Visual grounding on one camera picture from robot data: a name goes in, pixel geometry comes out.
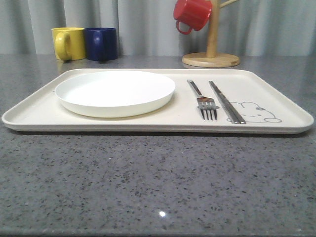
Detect silver fork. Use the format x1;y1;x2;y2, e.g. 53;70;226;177
187;79;219;121

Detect white round plate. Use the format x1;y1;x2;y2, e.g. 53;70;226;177
55;70;176;118

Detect silver chopstick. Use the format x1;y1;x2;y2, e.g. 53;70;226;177
217;87;246;124
209;81;240;124

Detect wooden mug tree stand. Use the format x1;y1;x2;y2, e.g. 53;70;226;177
182;0;240;68

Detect grey curtain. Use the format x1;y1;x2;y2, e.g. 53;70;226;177
0;0;316;56

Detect navy blue mug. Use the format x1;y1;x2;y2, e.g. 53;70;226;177
83;28;118;61

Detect beige rabbit serving tray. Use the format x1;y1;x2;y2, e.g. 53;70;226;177
2;69;314;134

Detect red mug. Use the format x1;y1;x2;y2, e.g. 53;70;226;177
173;0;212;35

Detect yellow mug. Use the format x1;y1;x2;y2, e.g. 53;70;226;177
51;27;86;61

